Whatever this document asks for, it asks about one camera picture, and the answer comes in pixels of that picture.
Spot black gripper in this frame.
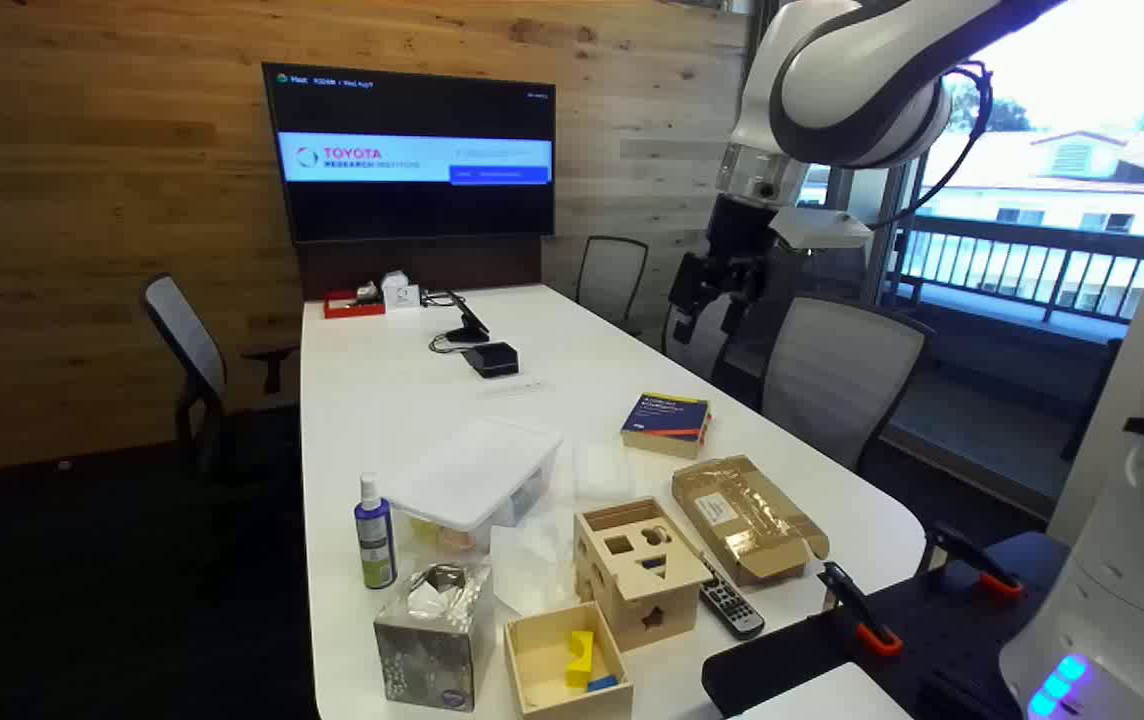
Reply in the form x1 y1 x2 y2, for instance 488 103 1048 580
670 195 771 343

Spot small wooden crate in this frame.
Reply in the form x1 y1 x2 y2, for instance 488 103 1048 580
504 602 633 720

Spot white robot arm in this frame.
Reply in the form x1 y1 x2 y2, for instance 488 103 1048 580
710 0 1144 720

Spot wooden shape sorter cube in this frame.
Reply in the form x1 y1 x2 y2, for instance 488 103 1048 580
571 500 712 652

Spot grey office chair far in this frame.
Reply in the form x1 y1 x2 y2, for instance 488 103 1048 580
578 234 650 326

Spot grey office chair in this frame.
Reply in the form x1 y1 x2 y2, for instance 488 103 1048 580
139 270 298 485
762 295 924 467
578 234 650 326

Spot blue and red book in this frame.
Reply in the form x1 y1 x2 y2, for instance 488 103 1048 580
619 393 712 455

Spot grey office chair right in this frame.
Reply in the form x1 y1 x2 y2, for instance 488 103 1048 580
762 295 924 467

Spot black conference speaker device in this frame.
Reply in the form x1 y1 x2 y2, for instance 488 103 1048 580
465 343 522 380

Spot brown cardboard tray box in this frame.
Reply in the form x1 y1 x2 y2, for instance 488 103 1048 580
671 455 828 582

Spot white crumpled plastic bag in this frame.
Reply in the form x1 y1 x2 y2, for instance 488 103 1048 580
491 445 636 615

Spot white box near tv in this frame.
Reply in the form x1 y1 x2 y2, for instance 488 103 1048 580
382 270 420 311

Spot black remote control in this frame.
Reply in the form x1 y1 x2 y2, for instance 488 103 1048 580
702 580 765 640

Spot red box on table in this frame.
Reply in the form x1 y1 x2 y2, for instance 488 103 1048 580
324 290 383 321

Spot yellow toy block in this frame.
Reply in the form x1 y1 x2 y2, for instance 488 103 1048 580
565 629 595 687

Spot blue spray bottle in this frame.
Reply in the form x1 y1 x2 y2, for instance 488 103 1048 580
358 480 398 593

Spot blue toy block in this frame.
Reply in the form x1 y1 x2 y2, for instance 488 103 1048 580
586 675 619 692

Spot grey tissue box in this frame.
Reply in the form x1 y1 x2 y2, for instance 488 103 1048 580
371 559 498 711

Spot grey office chair left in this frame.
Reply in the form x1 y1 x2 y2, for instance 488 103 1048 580
139 270 298 485

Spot black cable on table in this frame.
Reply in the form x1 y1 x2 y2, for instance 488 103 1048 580
429 290 491 354

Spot wall mounted tv screen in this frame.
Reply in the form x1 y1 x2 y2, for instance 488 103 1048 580
264 64 555 242

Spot orange handled black clamp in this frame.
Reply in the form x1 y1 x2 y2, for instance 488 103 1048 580
820 559 904 661

